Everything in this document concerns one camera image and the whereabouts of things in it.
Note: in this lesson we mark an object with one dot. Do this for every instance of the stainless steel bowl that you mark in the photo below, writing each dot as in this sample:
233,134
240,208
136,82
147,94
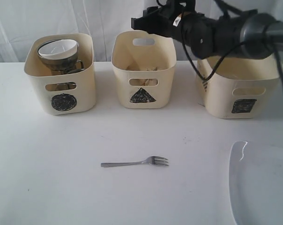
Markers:
58,65

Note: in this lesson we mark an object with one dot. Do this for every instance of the cream bin with square mark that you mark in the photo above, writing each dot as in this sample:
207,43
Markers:
240,88

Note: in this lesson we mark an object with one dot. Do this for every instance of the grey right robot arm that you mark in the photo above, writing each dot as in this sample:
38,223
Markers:
242,34

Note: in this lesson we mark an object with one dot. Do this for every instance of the large white plate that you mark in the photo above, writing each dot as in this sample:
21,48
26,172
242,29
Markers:
256,183

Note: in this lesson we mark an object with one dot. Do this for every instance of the steel mug with handle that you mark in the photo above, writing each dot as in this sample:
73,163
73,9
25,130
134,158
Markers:
78,67

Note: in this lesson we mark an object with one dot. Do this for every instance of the white ceramic bowl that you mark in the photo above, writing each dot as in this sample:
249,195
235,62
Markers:
58,50

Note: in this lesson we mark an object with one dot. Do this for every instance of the steel fork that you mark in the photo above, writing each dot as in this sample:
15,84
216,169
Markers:
152,160

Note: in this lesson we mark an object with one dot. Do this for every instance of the cream bin with triangle mark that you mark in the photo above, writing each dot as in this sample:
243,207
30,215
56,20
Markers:
145,50

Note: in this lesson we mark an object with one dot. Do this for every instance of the cream bin with circle mark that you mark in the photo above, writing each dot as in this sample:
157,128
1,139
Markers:
80,99

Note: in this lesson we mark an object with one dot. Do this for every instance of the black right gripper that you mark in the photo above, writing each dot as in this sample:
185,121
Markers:
174,19

